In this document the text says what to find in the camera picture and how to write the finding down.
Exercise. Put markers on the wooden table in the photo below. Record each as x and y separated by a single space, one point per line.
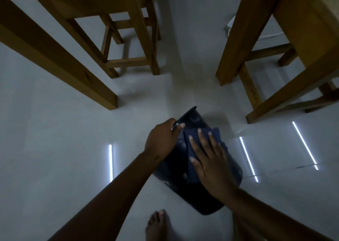
53 55
249 36

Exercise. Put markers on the person's left thumb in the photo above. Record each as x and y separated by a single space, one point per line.
178 128

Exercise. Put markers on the person's right middle finger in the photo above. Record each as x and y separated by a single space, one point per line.
205 141

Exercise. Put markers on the person's right thumb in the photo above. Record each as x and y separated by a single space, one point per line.
195 164

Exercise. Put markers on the person's right forearm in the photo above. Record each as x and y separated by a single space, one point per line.
264 217

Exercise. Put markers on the person's right hand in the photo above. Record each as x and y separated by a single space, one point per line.
213 166

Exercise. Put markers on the person's left hand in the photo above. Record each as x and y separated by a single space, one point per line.
159 141

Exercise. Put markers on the person's right little finger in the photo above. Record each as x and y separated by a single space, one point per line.
223 150

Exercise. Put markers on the person's bare foot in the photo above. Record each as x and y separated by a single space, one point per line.
157 226

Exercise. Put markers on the person's left forearm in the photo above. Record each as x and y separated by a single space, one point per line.
106 201

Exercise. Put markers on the black plastic bin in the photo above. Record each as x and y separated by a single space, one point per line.
172 174

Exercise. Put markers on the white power strip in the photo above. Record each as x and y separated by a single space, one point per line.
231 23

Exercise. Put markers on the dark blue cloth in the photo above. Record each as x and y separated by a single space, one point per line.
192 173

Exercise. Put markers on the wooden stool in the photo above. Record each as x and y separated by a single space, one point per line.
137 23
249 87

